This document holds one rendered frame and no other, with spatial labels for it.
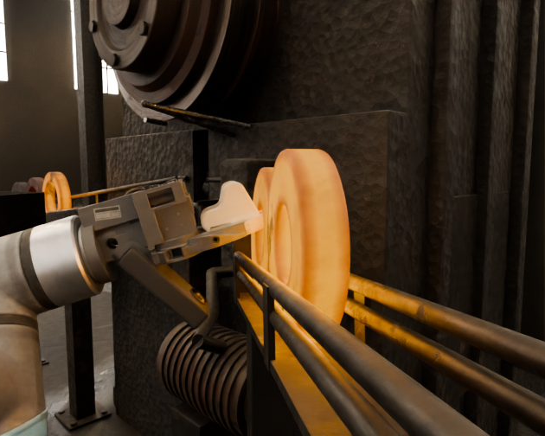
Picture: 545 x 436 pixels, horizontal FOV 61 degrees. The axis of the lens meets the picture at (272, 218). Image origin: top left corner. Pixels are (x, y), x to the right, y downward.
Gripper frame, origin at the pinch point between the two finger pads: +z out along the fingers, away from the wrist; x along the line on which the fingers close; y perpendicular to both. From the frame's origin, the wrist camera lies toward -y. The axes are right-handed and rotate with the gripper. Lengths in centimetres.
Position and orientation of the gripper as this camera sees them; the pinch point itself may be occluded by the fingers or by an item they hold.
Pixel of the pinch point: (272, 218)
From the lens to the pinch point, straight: 53.0
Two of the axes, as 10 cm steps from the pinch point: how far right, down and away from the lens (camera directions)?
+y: -2.7, -9.5, -1.5
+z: 9.5, -2.9, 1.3
